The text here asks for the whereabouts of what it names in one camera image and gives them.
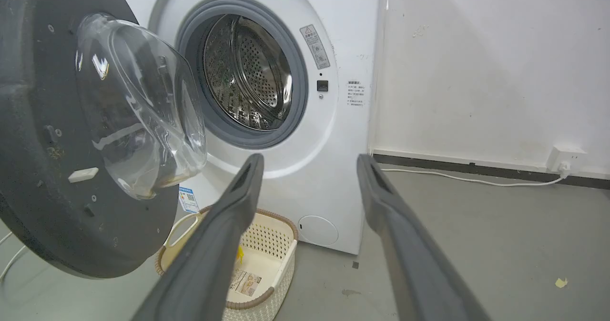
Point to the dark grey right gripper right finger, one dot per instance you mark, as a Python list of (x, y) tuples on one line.
[(414, 264)]

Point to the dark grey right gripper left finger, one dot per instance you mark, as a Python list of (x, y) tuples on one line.
[(209, 259)]

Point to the dark grey washing machine door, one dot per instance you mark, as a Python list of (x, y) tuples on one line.
[(52, 135)]

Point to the white front-load washing machine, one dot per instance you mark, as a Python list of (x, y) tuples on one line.
[(333, 121)]

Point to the small yellow item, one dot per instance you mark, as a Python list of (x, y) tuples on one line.
[(238, 255)]

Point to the printed paper card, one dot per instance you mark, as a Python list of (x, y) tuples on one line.
[(245, 283)]

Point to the cream perforated laundry basket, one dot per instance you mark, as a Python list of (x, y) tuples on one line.
[(267, 249)]

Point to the yellow paper scrap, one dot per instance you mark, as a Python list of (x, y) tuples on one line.
[(561, 283)]

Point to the white wall power socket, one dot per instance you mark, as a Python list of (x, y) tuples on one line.
[(564, 157)]

